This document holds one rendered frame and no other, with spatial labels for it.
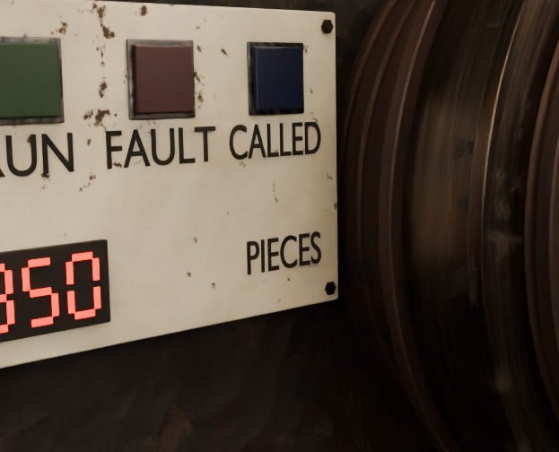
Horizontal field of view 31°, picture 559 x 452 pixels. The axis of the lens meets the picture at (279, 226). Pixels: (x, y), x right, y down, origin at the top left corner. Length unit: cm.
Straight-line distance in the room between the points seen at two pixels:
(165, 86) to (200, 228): 8
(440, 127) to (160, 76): 15
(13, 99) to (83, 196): 6
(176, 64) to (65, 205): 10
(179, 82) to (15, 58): 9
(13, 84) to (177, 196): 11
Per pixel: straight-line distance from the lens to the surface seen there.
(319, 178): 61
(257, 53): 58
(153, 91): 53
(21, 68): 50
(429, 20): 58
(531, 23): 55
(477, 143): 52
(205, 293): 57
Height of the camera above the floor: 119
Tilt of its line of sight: 8 degrees down
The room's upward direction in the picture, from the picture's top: 1 degrees counter-clockwise
